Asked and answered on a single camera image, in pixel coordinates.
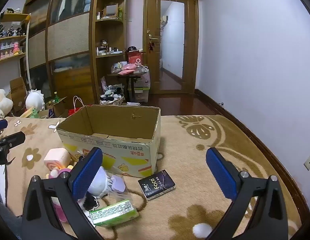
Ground green tissue pack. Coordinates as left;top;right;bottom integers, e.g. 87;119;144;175
89;199;140;228

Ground small dark side table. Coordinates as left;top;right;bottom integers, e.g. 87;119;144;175
107;71;148;103

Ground printed cardboard box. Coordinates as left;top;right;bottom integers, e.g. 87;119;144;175
56;105;161;178

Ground white-haired doll keychain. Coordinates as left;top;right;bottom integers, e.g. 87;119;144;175
90;166;133;202

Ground clear plastic storage box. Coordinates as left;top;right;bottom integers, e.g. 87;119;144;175
127;70;151;103

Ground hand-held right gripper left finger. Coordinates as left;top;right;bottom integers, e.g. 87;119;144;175
21;147;105;240

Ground wooden picture frame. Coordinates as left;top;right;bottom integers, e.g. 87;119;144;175
104;3;119;18

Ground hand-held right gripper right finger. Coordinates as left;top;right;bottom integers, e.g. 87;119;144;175
205;147;288;240

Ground black fluffy keychain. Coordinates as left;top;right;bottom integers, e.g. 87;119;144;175
82;192;100;212

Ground red paper bag white handles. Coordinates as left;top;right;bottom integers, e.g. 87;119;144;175
68;96;86;117

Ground pink plastic bag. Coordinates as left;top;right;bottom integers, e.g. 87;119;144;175
117;64;140;76

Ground wooden figurine shelf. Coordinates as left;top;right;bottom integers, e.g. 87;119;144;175
0;12;30;67

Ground red paper bag white circle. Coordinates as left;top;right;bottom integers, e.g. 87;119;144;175
127;50;143;65

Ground basket of socks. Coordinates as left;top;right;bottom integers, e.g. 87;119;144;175
99;85;125;105

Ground open brown cardboard box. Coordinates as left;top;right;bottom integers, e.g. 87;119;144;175
6;77;28;113

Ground row of dark figurines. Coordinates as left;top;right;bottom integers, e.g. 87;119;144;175
0;25;23;39

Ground wooden door with glass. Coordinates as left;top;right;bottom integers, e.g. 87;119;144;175
144;0;198;95

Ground cream bear plush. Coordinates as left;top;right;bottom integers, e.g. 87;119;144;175
0;89;13;120

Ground pink cake roll plush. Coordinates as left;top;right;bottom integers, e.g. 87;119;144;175
44;148;71;172

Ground black tissue pack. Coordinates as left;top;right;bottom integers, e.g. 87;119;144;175
138;169;176;201

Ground low cardboard box with bottles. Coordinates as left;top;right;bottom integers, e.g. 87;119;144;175
45;96;68;118

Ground beige flower printed blanket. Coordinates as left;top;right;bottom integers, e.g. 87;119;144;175
0;114;303;240

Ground wooden sliding door wardrobe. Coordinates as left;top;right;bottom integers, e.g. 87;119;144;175
22;0;95;105

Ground wooden corner shelf unit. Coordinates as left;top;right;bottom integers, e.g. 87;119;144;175
91;0;128;104

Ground white spiky plush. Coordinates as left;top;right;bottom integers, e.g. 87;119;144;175
25;89;45;112

